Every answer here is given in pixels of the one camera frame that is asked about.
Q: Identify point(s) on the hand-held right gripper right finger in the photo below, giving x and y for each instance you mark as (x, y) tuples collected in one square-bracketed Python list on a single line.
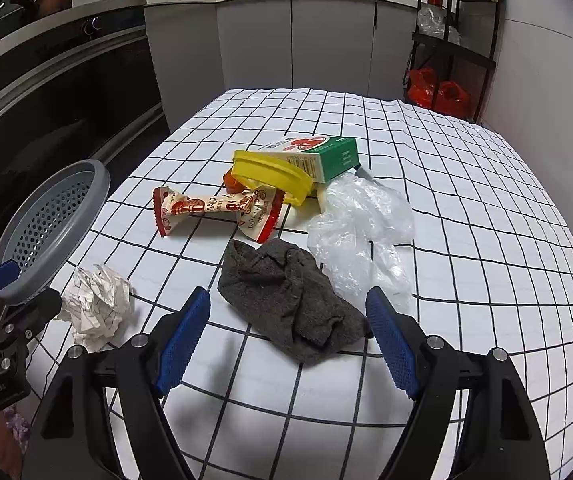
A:
[(391, 345)]

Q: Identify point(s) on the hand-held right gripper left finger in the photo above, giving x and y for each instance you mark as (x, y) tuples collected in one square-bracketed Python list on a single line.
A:
[(184, 345)]

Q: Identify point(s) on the white paper ball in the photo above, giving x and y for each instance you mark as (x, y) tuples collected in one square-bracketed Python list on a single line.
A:
[(96, 305)]

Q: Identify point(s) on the grey perforated plastic basket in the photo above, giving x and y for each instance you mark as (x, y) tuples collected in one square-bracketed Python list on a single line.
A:
[(41, 220)]

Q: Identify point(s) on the dark grey cloth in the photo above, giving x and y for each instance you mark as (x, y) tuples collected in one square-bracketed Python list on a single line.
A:
[(276, 290)]

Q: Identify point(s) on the clear plastic bag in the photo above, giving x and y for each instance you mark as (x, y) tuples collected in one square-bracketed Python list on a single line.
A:
[(436, 25), (351, 230)]

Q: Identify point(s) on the red and cream snack wrapper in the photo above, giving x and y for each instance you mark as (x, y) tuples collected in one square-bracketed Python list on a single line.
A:
[(201, 207)]

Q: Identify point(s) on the small orange object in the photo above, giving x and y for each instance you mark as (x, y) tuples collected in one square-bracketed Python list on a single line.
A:
[(230, 180)]

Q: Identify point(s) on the green and white carton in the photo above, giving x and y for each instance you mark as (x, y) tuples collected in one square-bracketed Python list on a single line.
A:
[(336, 157)]

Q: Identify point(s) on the yellow plastic lid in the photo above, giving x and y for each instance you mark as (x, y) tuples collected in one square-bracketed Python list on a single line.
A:
[(266, 167)]

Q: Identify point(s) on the white checked tablecloth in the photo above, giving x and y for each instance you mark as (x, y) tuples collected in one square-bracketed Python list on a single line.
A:
[(466, 210)]

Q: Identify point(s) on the black kitchen appliance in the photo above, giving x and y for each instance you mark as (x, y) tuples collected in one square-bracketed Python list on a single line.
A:
[(66, 85)]

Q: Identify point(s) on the red plastic bag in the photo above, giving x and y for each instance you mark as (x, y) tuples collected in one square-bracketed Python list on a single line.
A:
[(422, 87), (454, 97)]

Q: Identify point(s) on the dark wok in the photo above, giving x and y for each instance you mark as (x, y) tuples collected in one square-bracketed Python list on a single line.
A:
[(54, 2)]

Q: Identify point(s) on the black shelf rack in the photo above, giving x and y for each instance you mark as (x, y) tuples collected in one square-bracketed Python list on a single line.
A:
[(466, 57)]

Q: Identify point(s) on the grey kitchen cabinet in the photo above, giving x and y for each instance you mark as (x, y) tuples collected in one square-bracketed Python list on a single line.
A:
[(266, 40)]

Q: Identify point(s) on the clear plastic bag on rack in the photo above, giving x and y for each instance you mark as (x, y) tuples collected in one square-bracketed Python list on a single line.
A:
[(436, 25)]

